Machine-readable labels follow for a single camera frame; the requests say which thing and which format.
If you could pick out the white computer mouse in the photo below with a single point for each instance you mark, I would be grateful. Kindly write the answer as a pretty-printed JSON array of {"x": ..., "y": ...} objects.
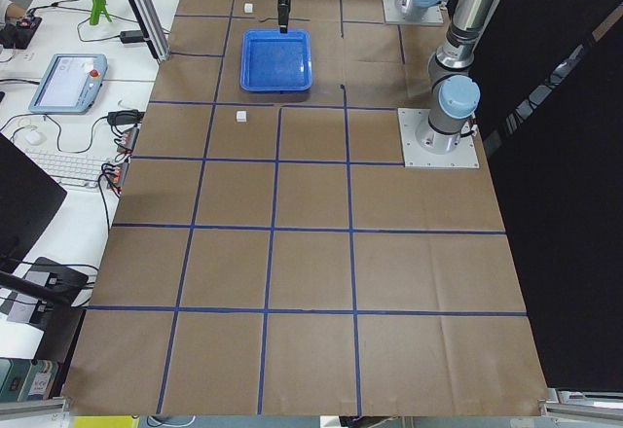
[{"x": 34, "y": 137}]

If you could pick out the blue plastic tray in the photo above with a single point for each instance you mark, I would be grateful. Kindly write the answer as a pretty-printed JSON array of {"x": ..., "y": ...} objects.
[{"x": 272, "y": 61}]

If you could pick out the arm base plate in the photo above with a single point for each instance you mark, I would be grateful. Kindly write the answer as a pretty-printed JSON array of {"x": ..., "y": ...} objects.
[
  {"x": 429, "y": 17},
  {"x": 416, "y": 154}
]

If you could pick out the white keyboard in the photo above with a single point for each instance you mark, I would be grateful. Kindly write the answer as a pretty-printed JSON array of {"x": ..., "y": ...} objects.
[{"x": 77, "y": 172}]

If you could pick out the green handled grabber tool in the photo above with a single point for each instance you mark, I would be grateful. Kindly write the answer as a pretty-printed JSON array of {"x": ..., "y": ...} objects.
[{"x": 99, "y": 9}]

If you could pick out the black monitor stand base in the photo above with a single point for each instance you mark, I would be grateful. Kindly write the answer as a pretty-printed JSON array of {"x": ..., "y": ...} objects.
[{"x": 64, "y": 282}]

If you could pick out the black power adapter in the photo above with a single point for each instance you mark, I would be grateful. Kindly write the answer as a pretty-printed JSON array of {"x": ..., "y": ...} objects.
[{"x": 131, "y": 36}]

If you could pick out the person's hand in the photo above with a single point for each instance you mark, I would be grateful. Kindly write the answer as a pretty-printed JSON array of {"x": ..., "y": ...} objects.
[{"x": 14, "y": 11}]

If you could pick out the black red control box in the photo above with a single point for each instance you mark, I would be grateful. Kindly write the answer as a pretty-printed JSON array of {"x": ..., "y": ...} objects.
[{"x": 19, "y": 35}]

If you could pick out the aluminium frame post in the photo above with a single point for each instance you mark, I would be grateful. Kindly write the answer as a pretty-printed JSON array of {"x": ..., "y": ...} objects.
[{"x": 151, "y": 28}]

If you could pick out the teach pendant tablet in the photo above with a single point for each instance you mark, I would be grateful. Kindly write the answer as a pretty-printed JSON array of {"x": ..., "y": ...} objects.
[{"x": 71, "y": 84}]

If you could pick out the black monitor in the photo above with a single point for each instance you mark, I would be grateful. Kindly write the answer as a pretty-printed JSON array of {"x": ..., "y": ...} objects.
[{"x": 30, "y": 198}]

